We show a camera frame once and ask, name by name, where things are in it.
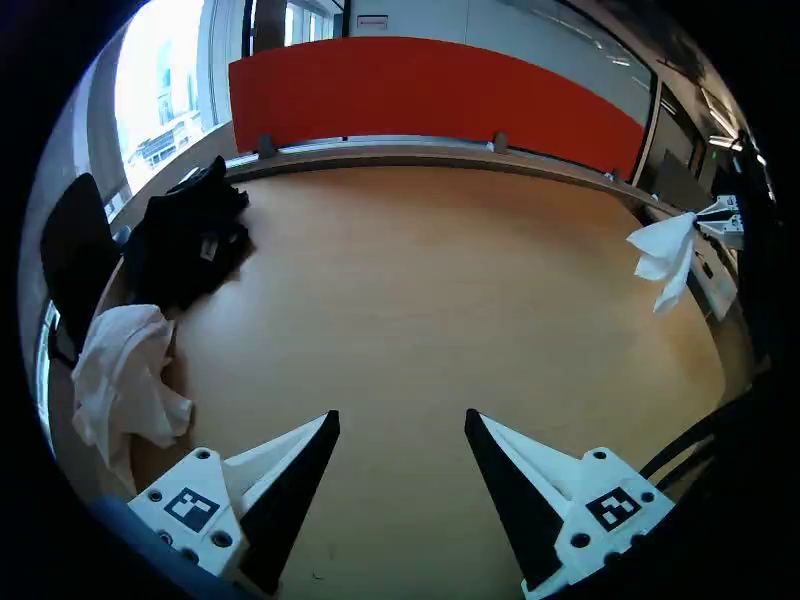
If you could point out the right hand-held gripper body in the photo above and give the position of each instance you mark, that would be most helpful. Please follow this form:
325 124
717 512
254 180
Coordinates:
757 219

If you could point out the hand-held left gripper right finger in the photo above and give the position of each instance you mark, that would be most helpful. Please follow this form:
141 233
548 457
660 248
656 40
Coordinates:
581 494

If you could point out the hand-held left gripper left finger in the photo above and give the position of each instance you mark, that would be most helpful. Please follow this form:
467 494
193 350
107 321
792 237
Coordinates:
206 481

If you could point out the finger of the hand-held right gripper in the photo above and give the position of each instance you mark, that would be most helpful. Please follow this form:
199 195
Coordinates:
728 230
725 206

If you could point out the white towel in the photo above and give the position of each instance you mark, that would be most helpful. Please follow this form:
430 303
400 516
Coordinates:
669 250

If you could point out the heap of white towels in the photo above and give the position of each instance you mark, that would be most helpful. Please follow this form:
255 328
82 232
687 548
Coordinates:
125 375

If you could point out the heap of black towels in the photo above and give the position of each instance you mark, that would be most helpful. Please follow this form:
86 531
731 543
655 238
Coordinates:
187 237

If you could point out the black office chair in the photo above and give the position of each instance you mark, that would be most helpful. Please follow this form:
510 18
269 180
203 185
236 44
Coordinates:
78 262

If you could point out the red desk screen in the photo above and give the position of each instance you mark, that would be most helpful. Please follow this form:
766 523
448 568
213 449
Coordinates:
431 94

